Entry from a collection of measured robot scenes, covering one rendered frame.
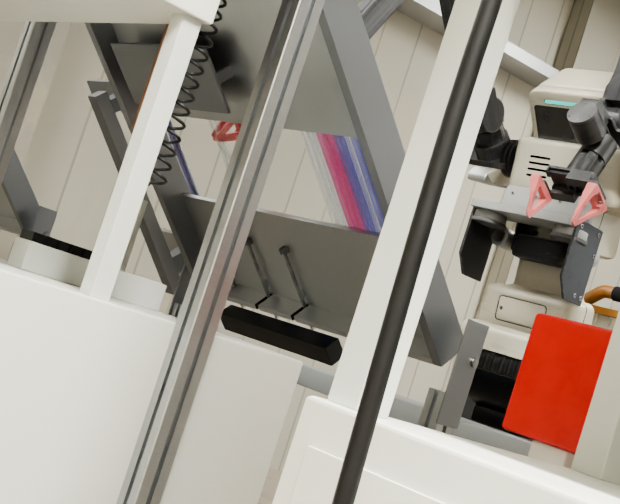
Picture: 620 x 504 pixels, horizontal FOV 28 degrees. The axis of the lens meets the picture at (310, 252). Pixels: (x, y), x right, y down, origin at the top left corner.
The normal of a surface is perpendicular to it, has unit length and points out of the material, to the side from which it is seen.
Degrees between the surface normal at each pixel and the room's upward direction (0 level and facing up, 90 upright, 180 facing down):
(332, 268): 137
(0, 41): 90
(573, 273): 90
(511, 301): 98
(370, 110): 90
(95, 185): 90
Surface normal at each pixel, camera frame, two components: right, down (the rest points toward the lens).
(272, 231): -0.72, 0.50
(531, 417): -0.72, -0.28
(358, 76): 0.62, 0.15
